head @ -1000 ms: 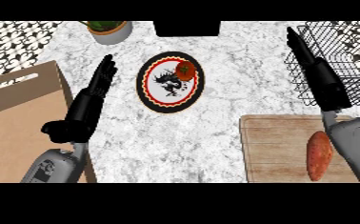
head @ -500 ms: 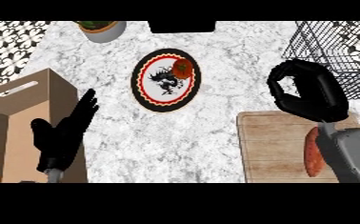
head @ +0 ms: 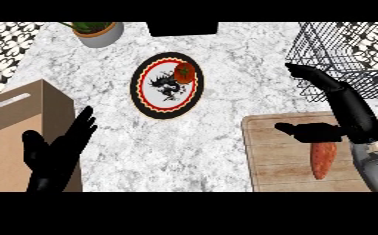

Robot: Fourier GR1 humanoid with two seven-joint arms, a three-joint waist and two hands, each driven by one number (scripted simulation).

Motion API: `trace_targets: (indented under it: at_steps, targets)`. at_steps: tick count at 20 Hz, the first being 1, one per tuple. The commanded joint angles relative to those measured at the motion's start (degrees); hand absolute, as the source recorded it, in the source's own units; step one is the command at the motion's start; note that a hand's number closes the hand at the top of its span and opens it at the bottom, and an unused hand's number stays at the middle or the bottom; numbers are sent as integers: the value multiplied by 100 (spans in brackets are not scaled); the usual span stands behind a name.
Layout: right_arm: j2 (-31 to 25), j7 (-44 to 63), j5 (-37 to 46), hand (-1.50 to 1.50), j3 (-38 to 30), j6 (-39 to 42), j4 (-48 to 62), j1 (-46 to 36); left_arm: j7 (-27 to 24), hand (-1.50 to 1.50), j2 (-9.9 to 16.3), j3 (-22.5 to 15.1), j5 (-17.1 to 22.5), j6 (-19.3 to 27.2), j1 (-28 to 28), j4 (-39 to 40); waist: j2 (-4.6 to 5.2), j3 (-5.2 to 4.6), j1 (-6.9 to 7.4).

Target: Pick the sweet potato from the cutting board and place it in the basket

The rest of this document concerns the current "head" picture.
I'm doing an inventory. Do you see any brown cardboard box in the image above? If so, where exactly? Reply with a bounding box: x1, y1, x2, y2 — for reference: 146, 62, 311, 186
0, 78, 84, 193

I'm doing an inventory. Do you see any red tomato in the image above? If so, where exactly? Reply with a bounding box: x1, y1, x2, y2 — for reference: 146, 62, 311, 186
173, 61, 198, 85

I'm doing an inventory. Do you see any black red patterned plate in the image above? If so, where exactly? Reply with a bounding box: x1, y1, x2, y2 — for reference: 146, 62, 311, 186
128, 51, 205, 120

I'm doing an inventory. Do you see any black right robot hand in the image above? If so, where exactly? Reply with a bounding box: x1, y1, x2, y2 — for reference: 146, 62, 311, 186
273, 62, 378, 145

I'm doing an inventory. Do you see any orange sweet potato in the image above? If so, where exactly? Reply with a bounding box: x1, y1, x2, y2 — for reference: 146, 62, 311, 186
308, 140, 339, 181

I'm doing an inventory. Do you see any grey potted plant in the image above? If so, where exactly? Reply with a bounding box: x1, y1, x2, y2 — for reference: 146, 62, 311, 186
59, 22, 125, 49

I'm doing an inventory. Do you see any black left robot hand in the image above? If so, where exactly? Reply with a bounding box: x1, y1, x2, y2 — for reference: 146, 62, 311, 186
20, 105, 99, 193

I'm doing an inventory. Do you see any black wire basket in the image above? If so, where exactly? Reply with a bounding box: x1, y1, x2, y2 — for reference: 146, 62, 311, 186
283, 22, 378, 103

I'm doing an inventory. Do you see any black box appliance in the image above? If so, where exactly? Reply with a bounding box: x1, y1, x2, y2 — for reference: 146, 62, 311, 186
145, 22, 220, 38

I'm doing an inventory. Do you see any wooden cutting board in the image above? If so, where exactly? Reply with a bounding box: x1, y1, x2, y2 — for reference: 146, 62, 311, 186
240, 111, 372, 193

